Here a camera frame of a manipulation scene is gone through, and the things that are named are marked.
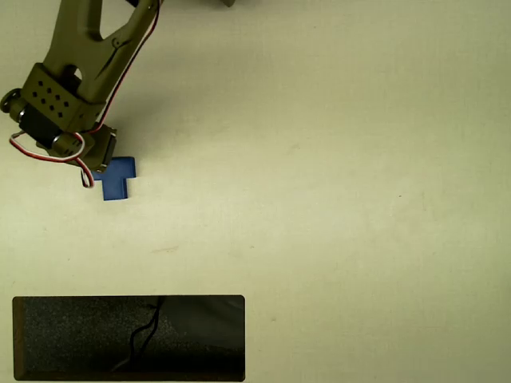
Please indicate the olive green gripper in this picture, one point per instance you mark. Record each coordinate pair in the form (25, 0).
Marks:
(107, 151)

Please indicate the blue T-shaped block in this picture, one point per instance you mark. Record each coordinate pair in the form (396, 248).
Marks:
(120, 183)

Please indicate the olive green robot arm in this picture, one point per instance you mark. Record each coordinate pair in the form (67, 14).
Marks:
(72, 52)

